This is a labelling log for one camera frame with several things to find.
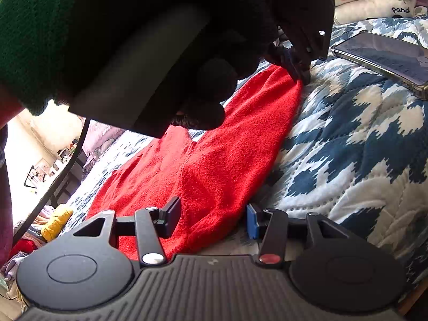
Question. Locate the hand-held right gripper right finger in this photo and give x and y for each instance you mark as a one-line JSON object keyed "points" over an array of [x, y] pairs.
{"points": [[252, 222]]}

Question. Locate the red fleece garment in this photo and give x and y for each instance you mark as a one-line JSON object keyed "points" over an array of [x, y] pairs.
{"points": [[217, 160]]}

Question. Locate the person's left hand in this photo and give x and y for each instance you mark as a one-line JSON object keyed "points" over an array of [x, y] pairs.
{"points": [[207, 100]]}

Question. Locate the white frog-print fleece cloth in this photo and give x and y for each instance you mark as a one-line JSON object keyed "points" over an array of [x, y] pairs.
{"points": [[374, 8]]}

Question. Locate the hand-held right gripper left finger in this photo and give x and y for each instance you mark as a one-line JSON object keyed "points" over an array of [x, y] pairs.
{"points": [[170, 217]]}

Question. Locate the person's dark purple garment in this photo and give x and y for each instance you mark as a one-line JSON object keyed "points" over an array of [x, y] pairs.
{"points": [[5, 190]]}

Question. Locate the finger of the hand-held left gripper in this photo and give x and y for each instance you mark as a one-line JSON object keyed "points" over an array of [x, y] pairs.
{"points": [[282, 58], [311, 45]]}

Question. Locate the yellow knitted cloth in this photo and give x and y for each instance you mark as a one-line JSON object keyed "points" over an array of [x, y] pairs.
{"points": [[57, 222]]}

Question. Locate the pile of mixed clothes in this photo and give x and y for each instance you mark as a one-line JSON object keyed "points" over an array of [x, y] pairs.
{"points": [[11, 271]]}

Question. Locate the person's left forearm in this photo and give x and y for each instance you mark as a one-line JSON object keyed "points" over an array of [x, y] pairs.
{"points": [[33, 40]]}

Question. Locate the lavender cloth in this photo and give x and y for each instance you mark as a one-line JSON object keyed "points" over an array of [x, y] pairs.
{"points": [[98, 140]]}

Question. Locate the smartphone in clear case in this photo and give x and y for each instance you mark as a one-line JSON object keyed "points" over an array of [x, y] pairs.
{"points": [[384, 57]]}

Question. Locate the blue white patterned quilt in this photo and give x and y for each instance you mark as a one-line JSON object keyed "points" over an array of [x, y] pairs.
{"points": [[351, 140]]}

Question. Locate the dark cluttered desk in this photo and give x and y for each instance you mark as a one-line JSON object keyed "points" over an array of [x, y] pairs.
{"points": [[57, 174]]}

